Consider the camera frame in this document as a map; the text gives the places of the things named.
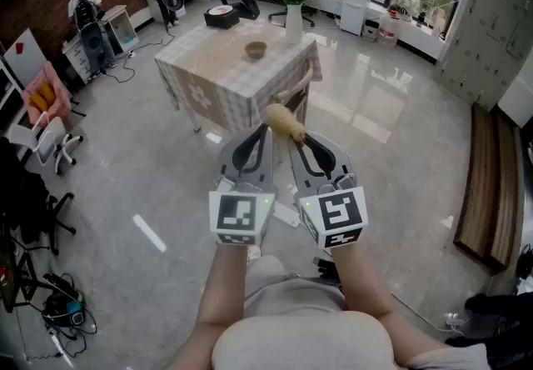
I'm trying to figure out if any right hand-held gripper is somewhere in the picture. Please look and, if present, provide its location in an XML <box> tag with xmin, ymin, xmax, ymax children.
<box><xmin>286</xmin><ymin>131</ymin><xmax>370</xmax><ymax>251</ymax></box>

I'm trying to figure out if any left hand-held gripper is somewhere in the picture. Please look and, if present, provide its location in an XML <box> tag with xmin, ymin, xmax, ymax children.
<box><xmin>207</xmin><ymin>123</ymin><xmax>279</xmax><ymax>248</ymax></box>

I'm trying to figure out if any yellowish potato-like object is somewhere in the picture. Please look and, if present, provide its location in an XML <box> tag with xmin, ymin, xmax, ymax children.
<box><xmin>266</xmin><ymin>102</ymin><xmax>308</xmax><ymax>143</ymax></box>

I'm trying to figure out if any brown bowl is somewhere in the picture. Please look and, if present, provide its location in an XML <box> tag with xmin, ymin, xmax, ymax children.
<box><xmin>244</xmin><ymin>41</ymin><xmax>268</xmax><ymax>62</ymax></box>

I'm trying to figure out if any person's right forearm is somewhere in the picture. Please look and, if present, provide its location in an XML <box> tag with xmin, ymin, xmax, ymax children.
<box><xmin>331</xmin><ymin>243</ymin><xmax>451</xmax><ymax>361</ymax></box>

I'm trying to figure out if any person's left forearm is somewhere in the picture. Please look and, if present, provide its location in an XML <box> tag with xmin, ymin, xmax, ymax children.
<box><xmin>165</xmin><ymin>242</ymin><xmax>252</xmax><ymax>370</ymax></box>

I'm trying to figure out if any white power strip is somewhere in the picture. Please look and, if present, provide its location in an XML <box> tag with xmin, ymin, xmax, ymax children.
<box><xmin>271</xmin><ymin>201</ymin><xmax>302</xmax><ymax>229</ymax></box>

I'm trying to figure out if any wooden chair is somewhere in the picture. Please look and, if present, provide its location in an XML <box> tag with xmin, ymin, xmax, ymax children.
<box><xmin>272</xmin><ymin>59</ymin><xmax>314</xmax><ymax>128</ymax></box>

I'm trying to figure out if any table with checked flower tablecloth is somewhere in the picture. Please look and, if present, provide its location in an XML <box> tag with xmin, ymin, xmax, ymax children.
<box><xmin>153</xmin><ymin>19</ymin><xmax>324</xmax><ymax>134</ymax></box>

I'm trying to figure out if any black metal stand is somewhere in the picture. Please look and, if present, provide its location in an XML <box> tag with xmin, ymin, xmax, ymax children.
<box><xmin>311</xmin><ymin>257</ymin><xmax>343</xmax><ymax>283</ymax></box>

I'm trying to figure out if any black box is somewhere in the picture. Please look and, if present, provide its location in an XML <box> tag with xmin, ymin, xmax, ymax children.
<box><xmin>203</xmin><ymin>5</ymin><xmax>242</xmax><ymax>31</ymax></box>

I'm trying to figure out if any tall white vase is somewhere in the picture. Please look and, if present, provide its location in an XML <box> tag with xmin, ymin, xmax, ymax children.
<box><xmin>284</xmin><ymin>3</ymin><xmax>304</xmax><ymax>45</ymax></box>

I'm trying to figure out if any clear water jug red label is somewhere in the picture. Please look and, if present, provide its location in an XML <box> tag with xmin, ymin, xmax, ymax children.
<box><xmin>376</xmin><ymin>12</ymin><xmax>401</xmax><ymax>48</ymax></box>

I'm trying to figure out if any white water dispenser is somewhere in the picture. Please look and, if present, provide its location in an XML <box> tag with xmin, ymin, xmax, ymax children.
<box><xmin>339</xmin><ymin>0</ymin><xmax>375</xmax><ymax>37</ymax></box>

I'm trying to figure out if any wooden bench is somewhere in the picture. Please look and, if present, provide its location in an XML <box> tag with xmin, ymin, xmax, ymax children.
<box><xmin>452</xmin><ymin>103</ymin><xmax>522</xmax><ymax>274</ymax></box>

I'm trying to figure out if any person's torso in pale shirt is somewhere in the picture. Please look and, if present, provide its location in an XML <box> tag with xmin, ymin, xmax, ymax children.
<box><xmin>211</xmin><ymin>255</ymin><xmax>493</xmax><ymax>370</ymax></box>

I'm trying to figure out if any white flower bouquet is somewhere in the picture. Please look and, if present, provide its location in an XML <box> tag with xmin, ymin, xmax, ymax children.
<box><xmin>392</xmin><ymin>0</ymin><xmax>422</xmax><ymax>23</ymax></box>

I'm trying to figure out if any small open white cabinet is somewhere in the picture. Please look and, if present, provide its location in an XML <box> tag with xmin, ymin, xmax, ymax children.
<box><xmin>102</xmin><ymin>4</ymin><xmax>140</xmax><ymax>55</ymax></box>

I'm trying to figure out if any white drawer unit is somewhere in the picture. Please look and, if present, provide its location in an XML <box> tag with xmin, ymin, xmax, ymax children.
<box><xmin>62</xmin><ymin>41</ymin><xmax>99</xmax><ymax>85</ymax></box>

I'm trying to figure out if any white swivel chair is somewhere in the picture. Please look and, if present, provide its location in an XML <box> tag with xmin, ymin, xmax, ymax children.
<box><xmin>7</xmin><ymin>111</ymin><xmax>85</xmax><ymax>176</ymax></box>

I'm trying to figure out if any plain white cabinet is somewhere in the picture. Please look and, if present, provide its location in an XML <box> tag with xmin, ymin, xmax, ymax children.
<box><xmin>496</xmin><ymin>63</ymin><xmax>533</xmax><ymax>128</ymax></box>

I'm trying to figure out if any yellow cushion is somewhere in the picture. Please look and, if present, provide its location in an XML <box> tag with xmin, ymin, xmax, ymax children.
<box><xmin>37</xmin><ymin>81</ymin><xmax>56</xmax><ymax>103</ymax></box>
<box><xmin>27</xmin><ymin>92</ymin><xmax>47</xmax><ymax>112</ymax></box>

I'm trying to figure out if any grey locker cabinet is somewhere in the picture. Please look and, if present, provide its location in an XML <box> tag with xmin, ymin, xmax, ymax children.
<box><xmin>432</xmin><ymin>0</ymin><xmax>533</xmax><ymax>112</ymax></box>

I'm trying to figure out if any black swivel chair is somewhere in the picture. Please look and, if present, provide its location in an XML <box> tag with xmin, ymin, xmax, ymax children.
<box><xmin>0</xmin><ymin>133</ymin><xmax>77</xmax><ymax>257</ymax></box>

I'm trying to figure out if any white cabinet with red mark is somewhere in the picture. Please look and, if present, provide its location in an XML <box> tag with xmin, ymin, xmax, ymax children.
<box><xmin>2</xmin><ymin>27</ymin><xmax>46</xmax><ymax>87</ymax></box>

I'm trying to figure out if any black floor cable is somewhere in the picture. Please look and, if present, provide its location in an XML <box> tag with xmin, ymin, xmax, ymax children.
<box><xmin>101</xmin><ymin>32</ymin><xmax>177</xmax><ymax>84</ymax></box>

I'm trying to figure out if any black floor device with cables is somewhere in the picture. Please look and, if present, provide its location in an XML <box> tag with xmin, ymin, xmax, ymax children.
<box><xmin>40</xmin><ymin>272</ymin><xmax>98</xmax><ymax>338</ymax></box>

